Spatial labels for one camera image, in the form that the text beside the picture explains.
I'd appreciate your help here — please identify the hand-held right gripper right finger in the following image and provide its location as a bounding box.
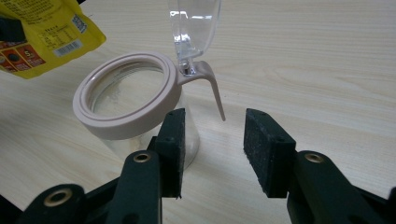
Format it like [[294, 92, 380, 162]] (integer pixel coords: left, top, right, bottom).
[[243, 107, 297, 200]]

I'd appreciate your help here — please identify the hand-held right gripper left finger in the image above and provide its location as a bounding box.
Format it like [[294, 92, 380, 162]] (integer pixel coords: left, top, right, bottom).
[[148, 107, 187, 200]]

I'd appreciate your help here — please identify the yellow spout pouch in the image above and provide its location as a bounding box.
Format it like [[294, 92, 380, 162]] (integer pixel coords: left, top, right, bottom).
[[0, 0, 107, 80]]

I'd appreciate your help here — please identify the clear jar with beige lid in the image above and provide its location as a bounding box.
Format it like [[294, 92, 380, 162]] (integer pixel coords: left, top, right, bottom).
[[72, 0, 227, 172]]

